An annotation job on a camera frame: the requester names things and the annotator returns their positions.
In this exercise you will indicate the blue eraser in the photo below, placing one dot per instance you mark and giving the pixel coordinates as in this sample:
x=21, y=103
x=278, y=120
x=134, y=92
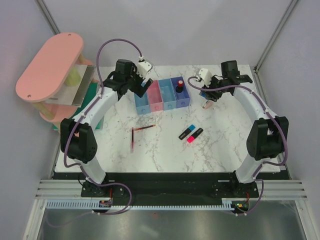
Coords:
x=202, y=94

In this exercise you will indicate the right aluminium frame post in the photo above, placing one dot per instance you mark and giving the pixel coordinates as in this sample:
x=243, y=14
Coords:
x=276, y=33

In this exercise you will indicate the purple bin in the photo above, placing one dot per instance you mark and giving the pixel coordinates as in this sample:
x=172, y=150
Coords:
x=183, y=98

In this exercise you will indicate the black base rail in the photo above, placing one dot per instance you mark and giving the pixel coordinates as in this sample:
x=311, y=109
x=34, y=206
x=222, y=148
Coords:
x=165, y=189

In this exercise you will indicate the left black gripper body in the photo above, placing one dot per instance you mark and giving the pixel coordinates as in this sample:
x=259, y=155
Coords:
x=135, y=82

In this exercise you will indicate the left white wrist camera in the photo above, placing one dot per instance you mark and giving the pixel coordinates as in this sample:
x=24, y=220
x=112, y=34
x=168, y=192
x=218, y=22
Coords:
x=144, y=66

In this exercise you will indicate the left aluminium frame post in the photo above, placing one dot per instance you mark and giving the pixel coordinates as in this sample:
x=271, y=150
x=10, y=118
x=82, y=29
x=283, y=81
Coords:
x=48, y=16

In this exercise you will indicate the green box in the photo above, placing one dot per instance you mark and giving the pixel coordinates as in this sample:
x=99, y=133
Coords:
x=90, y=94

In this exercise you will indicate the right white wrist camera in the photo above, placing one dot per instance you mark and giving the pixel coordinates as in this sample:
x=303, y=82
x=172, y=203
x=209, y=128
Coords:
x=205, y=75

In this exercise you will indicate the blue cap highlighter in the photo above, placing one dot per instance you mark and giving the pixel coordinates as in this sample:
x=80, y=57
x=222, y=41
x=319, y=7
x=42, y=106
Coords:
x=186, y=132

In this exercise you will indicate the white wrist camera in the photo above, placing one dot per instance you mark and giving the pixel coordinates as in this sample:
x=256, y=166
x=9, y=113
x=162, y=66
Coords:
x=205, y=75
x=144, y=66

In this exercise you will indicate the pink wooden shelf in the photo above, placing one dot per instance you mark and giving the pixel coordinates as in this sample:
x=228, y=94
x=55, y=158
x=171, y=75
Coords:
x=57, y=79

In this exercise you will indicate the aluminium frame post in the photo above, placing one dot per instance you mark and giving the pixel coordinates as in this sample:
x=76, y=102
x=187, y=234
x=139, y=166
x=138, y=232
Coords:
x=276, y=33
x=48, y=16

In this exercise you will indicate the pink bin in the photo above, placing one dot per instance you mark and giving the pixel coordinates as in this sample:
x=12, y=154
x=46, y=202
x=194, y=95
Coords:
x=154, y=97

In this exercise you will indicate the light blue bin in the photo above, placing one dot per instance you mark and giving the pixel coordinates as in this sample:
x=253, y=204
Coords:
x=142, y=104

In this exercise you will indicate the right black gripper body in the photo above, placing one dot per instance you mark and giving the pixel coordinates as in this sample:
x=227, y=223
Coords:
x=214, y=95

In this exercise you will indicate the white cable duct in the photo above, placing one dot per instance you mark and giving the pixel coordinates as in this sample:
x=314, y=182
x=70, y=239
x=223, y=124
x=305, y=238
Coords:
x=91, y=204

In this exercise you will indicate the red black stamp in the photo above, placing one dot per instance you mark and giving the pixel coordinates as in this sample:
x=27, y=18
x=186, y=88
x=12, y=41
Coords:
x=180, y=86

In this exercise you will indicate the red pen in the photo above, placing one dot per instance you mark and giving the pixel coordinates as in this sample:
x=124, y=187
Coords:
x=132, y=140

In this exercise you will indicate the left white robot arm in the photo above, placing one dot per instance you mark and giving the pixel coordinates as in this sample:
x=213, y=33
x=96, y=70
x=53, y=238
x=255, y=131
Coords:
x=77, y=139

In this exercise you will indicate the pink cap highlighter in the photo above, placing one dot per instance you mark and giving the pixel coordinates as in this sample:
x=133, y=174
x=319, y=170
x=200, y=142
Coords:
x=195, y=135

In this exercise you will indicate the dark red pencil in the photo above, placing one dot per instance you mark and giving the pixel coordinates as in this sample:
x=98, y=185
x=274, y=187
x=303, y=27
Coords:
x=144, y=127

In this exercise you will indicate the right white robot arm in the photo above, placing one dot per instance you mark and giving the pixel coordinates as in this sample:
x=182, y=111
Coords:
x=268, y=135

